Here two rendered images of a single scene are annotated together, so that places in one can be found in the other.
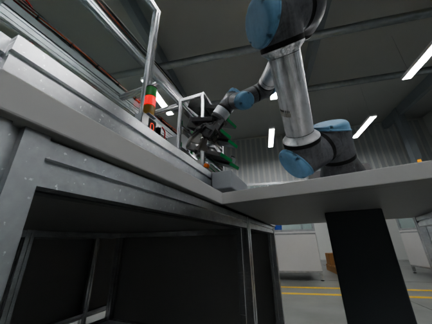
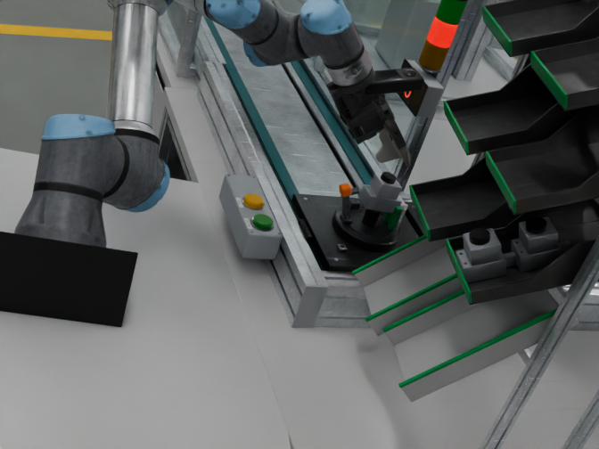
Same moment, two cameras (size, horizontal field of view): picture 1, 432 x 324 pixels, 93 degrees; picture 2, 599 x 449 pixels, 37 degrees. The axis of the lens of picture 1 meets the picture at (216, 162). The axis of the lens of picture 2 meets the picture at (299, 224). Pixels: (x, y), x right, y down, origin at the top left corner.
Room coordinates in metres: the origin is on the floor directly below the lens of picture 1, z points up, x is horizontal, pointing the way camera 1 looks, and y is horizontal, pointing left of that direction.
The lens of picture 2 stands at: (1.81, -1.15, 1.90)
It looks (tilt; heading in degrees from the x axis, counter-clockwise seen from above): 32 degrees down; 131
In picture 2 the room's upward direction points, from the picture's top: 19 degrees clockwise
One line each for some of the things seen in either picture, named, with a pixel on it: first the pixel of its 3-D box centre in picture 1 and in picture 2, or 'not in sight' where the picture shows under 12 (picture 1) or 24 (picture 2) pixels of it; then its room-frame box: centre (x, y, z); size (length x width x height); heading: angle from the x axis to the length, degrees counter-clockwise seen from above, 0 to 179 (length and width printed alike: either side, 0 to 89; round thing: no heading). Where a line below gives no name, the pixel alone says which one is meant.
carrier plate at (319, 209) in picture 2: not in sight; (364, 234); (0.89, 0.11, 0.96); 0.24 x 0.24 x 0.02; 68
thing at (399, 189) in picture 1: (334, 209); (79, 304); (0.78, -0.44, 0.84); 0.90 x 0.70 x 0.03; 148
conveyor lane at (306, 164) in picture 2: not in sight; (322, 175); (0.62, 0.25, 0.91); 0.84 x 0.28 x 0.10; 158
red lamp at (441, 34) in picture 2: (150, 102); (442, 31); (0.76, 0.29, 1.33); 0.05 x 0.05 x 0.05
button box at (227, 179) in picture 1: (231, 186); (249, 215); (0.73, -0.05, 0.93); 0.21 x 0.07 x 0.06; 158
